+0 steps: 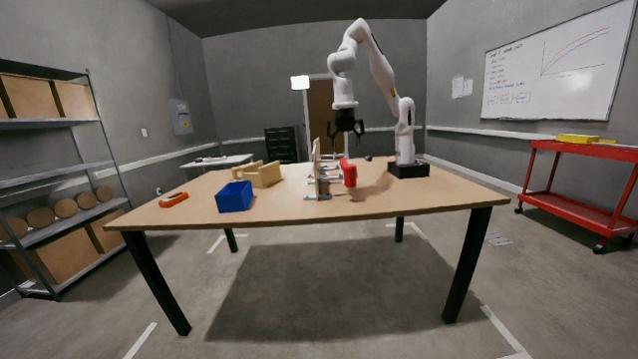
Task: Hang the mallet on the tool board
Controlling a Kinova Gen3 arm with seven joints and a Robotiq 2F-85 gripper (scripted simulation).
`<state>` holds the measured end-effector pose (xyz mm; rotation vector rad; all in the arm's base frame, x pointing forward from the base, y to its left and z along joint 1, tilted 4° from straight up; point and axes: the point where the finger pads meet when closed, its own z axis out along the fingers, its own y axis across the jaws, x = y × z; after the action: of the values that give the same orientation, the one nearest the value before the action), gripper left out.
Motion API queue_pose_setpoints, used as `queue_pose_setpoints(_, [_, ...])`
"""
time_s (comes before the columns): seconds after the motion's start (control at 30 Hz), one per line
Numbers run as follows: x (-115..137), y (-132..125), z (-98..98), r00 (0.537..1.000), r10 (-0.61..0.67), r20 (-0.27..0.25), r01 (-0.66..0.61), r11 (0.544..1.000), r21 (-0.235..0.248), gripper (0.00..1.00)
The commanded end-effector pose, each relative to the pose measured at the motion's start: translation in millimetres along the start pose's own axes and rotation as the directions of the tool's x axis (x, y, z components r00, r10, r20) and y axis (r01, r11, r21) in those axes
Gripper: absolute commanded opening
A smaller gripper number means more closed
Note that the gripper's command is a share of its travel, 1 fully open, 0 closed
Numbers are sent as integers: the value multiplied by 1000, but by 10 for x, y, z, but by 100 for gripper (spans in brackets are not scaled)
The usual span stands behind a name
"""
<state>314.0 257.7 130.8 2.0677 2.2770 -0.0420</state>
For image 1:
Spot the blue open box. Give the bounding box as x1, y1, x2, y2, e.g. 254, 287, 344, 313
214, 180, 253, 213

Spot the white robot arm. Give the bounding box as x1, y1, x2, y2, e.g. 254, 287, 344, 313
327, 18, 415, 164

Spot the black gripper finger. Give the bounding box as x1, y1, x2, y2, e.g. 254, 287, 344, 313
347, 119, 365, 147
327, 122, 344, 149

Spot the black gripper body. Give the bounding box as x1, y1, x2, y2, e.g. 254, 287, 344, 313
334, 108, 356, 133

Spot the tan wooden crate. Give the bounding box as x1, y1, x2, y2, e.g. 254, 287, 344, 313
240, 161, 282, 188

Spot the orange pocket multimeter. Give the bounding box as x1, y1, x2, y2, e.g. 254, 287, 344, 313
158, 191, 189, 208

